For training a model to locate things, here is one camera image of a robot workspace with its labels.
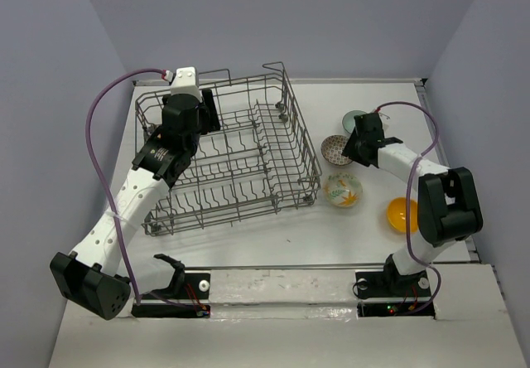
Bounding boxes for yellow orange bowl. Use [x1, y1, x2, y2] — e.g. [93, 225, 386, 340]
[386, 197, 418, 233]

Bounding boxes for leaf flower pattern bowl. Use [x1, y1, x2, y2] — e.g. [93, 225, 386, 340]
[323, 172, 364, 208]

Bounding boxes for teal green bowl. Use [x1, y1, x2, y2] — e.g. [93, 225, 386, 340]
[341, 110, 365, 134]

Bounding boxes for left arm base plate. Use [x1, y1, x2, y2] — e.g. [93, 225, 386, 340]
[131, 270, 211, 319]

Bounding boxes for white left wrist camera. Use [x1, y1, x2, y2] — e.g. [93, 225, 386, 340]
[161, 66, 201, 99]

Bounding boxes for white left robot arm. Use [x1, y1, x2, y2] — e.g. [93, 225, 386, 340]
[50, 89, 220, 320]

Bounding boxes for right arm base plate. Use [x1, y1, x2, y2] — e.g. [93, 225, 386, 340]
[352, 271, 436, 318]

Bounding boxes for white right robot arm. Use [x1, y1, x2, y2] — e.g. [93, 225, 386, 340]
[342, 112, 484, 300]

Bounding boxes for red patterned bowl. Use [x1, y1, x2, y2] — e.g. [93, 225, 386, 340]
[320, 135, 353, 167]

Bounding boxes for grey wire dish rack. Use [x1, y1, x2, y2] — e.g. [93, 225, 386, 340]
[142, 61, 322, 237]

